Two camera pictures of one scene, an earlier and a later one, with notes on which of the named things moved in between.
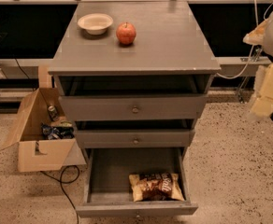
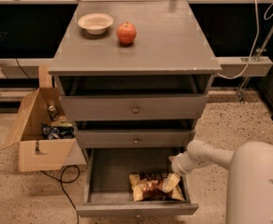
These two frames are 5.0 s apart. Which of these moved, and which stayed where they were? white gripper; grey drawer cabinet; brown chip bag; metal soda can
Moved: white gripper
Stayed: brown chip bag; metal soda can; grey drawer cabinet
